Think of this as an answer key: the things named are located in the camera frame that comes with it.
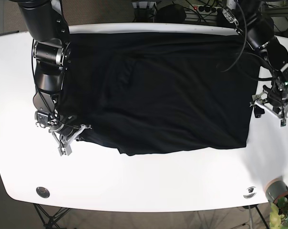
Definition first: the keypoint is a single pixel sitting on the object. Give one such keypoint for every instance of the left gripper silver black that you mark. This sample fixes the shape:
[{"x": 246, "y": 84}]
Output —
[{"x": 272, "y": 102}]

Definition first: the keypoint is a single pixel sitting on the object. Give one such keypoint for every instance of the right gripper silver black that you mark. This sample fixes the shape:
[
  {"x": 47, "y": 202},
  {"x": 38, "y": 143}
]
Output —
[{"x": 65, "y": 135}]

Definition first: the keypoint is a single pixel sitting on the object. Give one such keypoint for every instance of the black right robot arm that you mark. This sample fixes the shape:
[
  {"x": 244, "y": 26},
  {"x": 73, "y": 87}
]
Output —
[{"x": 50, "y": 58}]

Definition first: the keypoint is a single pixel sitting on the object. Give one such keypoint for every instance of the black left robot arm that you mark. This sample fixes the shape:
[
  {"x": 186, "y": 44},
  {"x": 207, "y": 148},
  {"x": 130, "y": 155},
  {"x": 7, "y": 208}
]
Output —
[{"x": 259, "y": 35}]

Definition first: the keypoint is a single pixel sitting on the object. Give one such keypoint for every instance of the left silver table grommet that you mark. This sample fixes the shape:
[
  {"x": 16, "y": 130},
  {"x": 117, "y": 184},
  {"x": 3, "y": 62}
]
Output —
[{"x": 43, "y": 192}]

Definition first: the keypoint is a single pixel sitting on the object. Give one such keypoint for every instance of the silver table grommet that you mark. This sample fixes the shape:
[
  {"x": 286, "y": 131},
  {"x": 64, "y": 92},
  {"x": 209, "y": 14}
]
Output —
[
  {"x": 250, "y": 192},
  {"x": 43, "y": 192}
]

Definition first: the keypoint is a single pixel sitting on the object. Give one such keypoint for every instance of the grey plant pot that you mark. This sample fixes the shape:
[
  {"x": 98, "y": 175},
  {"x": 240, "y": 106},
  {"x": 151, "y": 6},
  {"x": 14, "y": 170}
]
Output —
[{"x": 276, "y": 189}]

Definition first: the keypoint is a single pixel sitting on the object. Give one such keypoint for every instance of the right silver table grommet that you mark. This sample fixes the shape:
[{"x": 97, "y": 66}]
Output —
[{"x": 250, "y": 192}]

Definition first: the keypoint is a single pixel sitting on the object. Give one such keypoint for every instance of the black folding table legs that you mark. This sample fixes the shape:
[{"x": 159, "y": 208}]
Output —
[{"x": 51, "y": 221}]

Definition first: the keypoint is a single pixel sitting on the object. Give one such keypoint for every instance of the green potted plant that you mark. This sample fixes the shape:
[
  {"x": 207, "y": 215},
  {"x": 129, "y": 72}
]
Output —
[{"x": 278, "y": 218}]

